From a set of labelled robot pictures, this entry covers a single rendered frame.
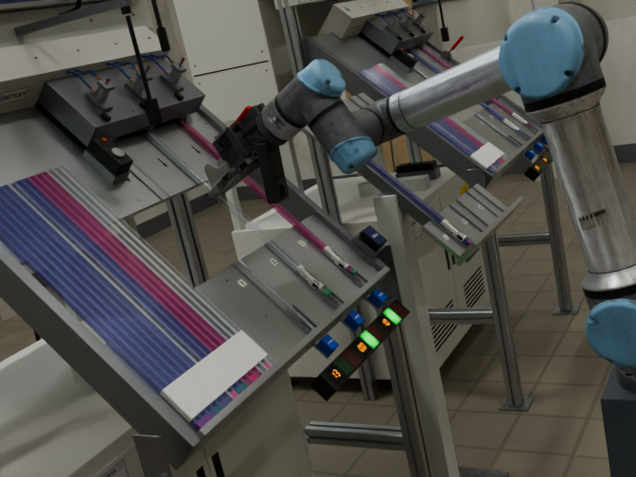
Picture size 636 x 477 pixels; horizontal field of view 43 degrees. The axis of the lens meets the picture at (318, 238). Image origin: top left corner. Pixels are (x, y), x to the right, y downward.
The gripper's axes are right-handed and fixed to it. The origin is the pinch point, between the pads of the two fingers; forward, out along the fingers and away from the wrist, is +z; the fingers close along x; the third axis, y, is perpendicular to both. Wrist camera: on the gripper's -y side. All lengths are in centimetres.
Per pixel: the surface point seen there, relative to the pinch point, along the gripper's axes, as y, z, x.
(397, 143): 12, 140, -368
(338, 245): -22.0, -4.6, -16.2
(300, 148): 61, 232, -415
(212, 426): -32, -9, 45
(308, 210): -12.1, -1.9, -19.0
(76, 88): 30.3, 2.3, 12.3
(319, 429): -54, 35, -21
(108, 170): 13.1, 2.4, 18.4
